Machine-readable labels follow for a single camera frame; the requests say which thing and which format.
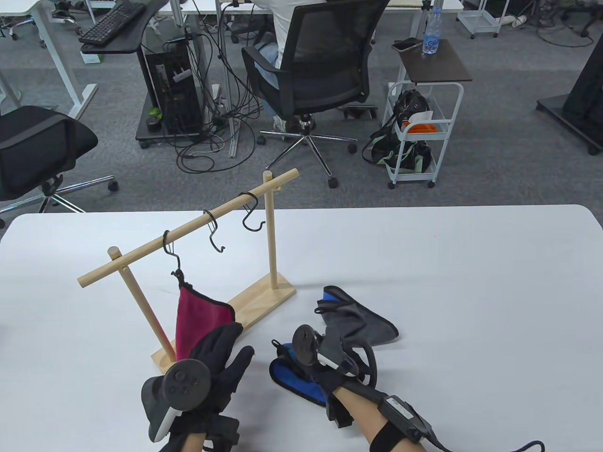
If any grey controller on glove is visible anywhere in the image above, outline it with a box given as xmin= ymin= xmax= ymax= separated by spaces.
xmin=292 ymin=324 xmax=378 ymax=387
xmin=141 ymin=359 xmax=211 ymax=444

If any white desk frame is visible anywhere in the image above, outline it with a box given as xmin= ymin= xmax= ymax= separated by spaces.
xmin=0 ymin=0 xmax=98 ymax=121

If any black left wrist strap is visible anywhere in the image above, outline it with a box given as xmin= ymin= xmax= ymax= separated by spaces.
xmin=167 ymin=413 xmax=241 ymax=452

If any white rolling cart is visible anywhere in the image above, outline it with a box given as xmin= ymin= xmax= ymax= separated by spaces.
xmin=383 ymin=81 xmax=464 ymax=190

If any black metal S hook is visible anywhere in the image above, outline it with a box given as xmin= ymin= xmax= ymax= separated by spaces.
xmin=238 ymin=192 xmax=267 ymax=232
xmin=163 ymin=230 xmax=182 ymax=277
xmin=203 ymin=210 xmax=226 ymax=253

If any black keyboard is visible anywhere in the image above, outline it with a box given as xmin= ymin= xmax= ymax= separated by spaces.
xmin=78 ymin=0 xmax=147 ymax=47

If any black computer tower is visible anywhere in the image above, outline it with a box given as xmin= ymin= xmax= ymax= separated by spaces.
xmin=144 ymin=43 xmax=204 ymax=137

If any person's right forearm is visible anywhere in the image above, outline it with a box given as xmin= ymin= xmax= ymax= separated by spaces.
xmin=333 ymin=385 xmax=427 ymax=452

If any magenta cloth with black trim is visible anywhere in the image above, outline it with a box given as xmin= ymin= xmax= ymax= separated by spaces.
xmin=171 ymin=268 xmax=236 ymax=362

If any black right wrist sensor box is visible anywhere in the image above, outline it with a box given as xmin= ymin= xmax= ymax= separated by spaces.
xmin=324 ymin=390 xmax=356 ymax=430

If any black and green bag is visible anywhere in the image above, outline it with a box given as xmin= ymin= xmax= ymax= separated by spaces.
xmin=362 ymin=127 xmax=433 ymax=174

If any wooden hanging rack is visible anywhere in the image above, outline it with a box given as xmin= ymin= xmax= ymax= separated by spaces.
xmin=77 ymin=169 xmax=301 ymax=376

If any black floor stand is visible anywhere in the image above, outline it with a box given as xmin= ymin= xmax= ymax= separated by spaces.
xmin=535 ymin=28 xmax=603 ymax=156

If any tangle of black cables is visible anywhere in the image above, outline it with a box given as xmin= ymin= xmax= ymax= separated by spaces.
xmin=163 ymin=0 xmax=265 ymax=172

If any grey controller on right glove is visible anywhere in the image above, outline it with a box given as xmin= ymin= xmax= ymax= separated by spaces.
xmin=292 ymin=324 xmax=378 ymax=387

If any clear water bottle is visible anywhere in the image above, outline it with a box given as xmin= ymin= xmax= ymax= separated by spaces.
xmin=422 ymin=7 xmax=443 ymax=55

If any grey controller on left glove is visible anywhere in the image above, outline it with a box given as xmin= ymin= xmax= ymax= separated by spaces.
xmin=141 ymin=359 xmax=211 ymax=444

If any person's right hand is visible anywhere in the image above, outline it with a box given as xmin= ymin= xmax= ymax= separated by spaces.
xmin=272 ymin=340 xmax=377 ymax=406

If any black curved desk top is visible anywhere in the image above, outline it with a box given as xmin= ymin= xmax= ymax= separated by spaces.
xmin=80 ymin=0 xmax=171 ymax=54

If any black padded office chair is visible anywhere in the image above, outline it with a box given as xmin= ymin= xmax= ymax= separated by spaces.
xmin=0 ymin=105 xmax=119 ymax=229

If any brown side table top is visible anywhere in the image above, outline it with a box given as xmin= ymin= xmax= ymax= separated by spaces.
xmin=398 ymin=39 xmax=473 ymax=84

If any white wire basket cart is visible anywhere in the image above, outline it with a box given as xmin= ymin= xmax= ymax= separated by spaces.
xmin=456 ymin=0 xmax=501 ymax=40

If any person's left hand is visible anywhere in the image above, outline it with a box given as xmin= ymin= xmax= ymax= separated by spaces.
xmin=159 ymin=322 xmax=255 ymax=452

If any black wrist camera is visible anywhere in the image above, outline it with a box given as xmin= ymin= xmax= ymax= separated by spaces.
xmin=378 ymin=395 xmax=433 ymax=443

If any blue cloth with black trim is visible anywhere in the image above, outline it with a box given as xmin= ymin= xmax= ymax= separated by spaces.
xmin=268 ymin=341 xmax=330 ymax=408

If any grey cloth with blue trim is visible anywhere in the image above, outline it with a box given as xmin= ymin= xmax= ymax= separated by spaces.
xmin=315 ymin=285 xmax=400 ymax=349

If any black wheeled computer platform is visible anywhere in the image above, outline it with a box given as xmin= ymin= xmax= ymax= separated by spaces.
xmin=135 ymin=97 xmax=210 ymax=150

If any black mesh office chair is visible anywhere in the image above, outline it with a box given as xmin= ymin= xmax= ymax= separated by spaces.
xmin=241 ymin=0 xmax=391 ymax=189

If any black camera cable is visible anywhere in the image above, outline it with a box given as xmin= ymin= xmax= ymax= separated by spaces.
xmin=424 ymin=431 xmax=546 ymax=452

